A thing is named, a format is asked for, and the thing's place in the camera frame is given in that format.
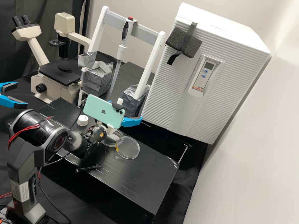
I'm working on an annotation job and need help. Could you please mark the white incubator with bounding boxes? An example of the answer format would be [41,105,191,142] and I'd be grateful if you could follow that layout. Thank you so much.
[174,2,272,57]

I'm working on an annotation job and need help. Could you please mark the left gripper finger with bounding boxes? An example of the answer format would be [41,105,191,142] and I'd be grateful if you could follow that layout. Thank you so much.
[0,94,29,109]
[0,81,18,94]

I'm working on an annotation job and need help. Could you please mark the petri dish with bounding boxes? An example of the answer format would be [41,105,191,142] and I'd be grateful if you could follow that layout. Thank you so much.
[115,136,140,160]

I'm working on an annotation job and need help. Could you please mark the grey taped block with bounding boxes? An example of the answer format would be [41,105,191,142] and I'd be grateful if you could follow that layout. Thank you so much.
[121,85,151,118]
[79,52,114,98]

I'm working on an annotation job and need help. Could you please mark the petri dish lid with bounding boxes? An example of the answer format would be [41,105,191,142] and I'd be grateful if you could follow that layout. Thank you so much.
[102,129,125,148]

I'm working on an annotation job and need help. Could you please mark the pipette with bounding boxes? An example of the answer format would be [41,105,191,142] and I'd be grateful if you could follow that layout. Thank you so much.
[109,16,137,96]

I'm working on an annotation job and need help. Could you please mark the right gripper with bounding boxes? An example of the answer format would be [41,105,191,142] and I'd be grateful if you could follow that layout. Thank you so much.
[106,115,143,138]

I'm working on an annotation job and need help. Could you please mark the cream microscope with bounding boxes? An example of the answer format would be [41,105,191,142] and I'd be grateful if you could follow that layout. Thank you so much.
[11,13,93,105]

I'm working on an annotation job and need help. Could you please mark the white-capped bottle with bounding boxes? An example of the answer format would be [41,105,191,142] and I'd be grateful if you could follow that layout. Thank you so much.
[77,114,89,127]

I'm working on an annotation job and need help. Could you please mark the incubator door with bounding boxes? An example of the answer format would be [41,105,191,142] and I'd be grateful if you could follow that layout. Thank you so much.
[141,16,272,145]

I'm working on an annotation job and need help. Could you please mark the right wrist camera phone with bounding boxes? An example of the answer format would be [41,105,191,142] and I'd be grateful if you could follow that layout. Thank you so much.
[83,94,127,129]

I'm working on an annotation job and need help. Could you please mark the white pipette stand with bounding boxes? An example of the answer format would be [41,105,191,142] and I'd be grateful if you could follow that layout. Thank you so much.
[80,6,167,104]

